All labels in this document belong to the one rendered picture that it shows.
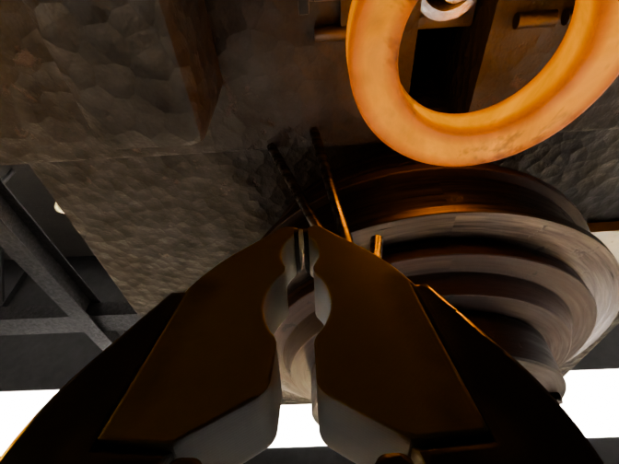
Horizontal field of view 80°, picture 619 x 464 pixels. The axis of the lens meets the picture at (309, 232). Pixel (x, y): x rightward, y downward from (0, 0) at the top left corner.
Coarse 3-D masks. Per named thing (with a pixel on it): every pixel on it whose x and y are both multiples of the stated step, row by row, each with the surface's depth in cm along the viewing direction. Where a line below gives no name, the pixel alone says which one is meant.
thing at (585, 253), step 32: (384, 192) 37; (416, 192) 36; (448, 192) 35; (480, 192) 36; (512, 192) 37; (352, 224) 36; (384, 224) 33; (416, 224) 33; (448, 224) 33; (480, 224) 33; (512, 224) 33; (544, 224) 33; (576, 224) 41; (576, 256) 36; (608, 256) 37; (288, 288) 40; (608, 288) 40; (608, 320) 45
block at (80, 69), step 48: (48, 0) 20; (96, 0) 20; (144, 0) 20; (192, 0) 25; (48, 48) 22; (96, 48) 21; (144, 48) 21; (192, 48) 24; (96, 96) 23; (144, 96) 23; (192, 96) 24; (144, 144) 26; (192, 144) 26
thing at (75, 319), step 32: (0, 192) 392; (0, 224) 383; (32, 224) 425; (32, 256) 419; (64, 288) 484; (0, 320) 524; (32, 320) 525; (64, 320) 526; (96, 320) 527; (128, 320) 528
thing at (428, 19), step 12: (468, 0) 32; (420, 12) 33; (432, 12) 32; (444, 12) 32; (456, 12) 32; (468, 12) 33; (420, 24) 33; (432, 24) 33; (444, 24) 33; (456, 24) 33; (468, 24) 34
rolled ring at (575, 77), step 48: (384, 0) 22; (576, 0) 24; (384, 48) 24; (576, 48) 25; (384, 96) 26; (528, 96) 28; (576, 96) 26; (432, 144) 29; (480, 144) 29; (528, 144) 29
